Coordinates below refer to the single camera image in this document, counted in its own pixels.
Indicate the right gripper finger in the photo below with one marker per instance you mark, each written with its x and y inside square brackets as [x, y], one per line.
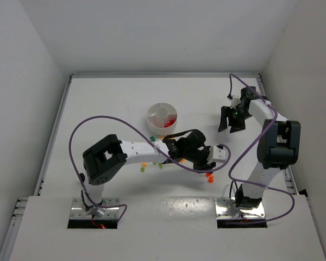
[224, 119]
[237, 128]

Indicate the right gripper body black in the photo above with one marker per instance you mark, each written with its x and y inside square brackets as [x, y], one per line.
[232, 117]

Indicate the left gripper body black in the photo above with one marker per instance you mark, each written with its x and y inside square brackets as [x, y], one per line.
[204, 159]

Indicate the red legos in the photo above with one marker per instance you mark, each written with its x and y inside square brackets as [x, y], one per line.
[170, 123]

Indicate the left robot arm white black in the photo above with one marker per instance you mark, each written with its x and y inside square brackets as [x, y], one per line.
[105, 158]

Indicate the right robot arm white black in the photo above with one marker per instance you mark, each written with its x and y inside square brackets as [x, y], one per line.
[277, 144]

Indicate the orange lego stack right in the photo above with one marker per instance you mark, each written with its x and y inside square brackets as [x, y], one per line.
[210, 177]

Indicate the white round divided container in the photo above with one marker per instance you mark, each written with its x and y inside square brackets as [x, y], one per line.
[158, 115]

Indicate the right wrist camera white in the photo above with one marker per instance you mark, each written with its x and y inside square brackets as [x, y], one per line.
[234, 100]

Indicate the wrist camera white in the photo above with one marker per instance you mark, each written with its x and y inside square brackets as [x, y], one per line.
[234, 100]
[217, 155]

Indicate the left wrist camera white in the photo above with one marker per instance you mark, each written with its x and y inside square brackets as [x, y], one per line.
[217, 155]

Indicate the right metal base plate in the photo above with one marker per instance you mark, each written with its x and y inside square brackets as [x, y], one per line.
[226, 210]

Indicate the metal base plate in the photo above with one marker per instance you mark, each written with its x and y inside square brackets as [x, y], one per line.
[226, 210]
[78, 210]

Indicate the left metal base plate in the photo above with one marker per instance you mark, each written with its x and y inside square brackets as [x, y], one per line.
[78, 210]

